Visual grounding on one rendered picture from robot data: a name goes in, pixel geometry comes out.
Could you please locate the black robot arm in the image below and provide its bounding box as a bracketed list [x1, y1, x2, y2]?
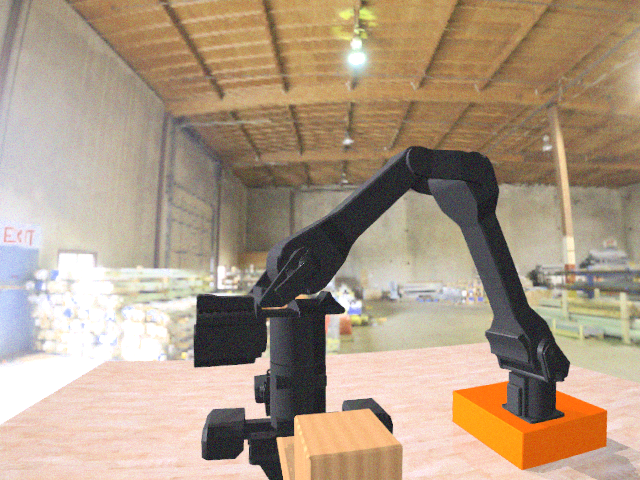
[193, 146, 570, 424]

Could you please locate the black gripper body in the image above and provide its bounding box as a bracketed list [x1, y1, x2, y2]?
[201, 360, 393, 461]

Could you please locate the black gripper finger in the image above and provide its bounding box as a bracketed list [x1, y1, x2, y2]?
[248, 443, 283, 480]

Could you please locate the light wooden rail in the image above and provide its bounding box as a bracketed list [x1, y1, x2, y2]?
[277, 436, 295, 480]

